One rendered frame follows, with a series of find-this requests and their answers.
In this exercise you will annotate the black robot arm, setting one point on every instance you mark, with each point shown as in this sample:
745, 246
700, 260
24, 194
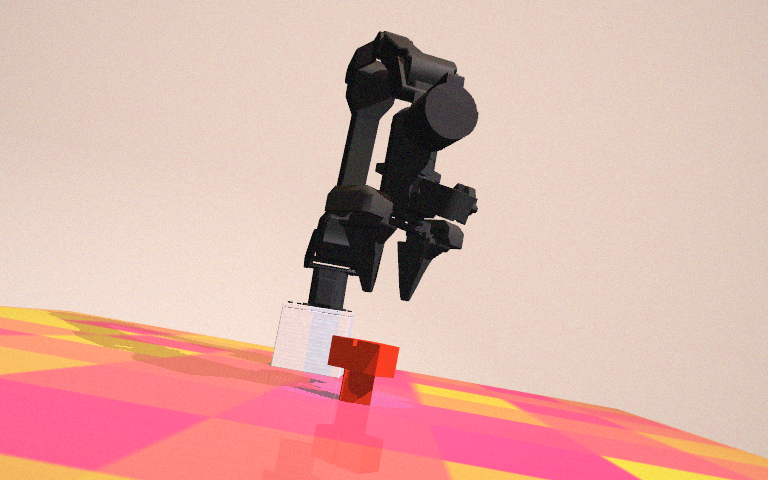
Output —
442, 112

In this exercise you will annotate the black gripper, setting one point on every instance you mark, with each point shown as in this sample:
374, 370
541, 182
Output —
371, 224

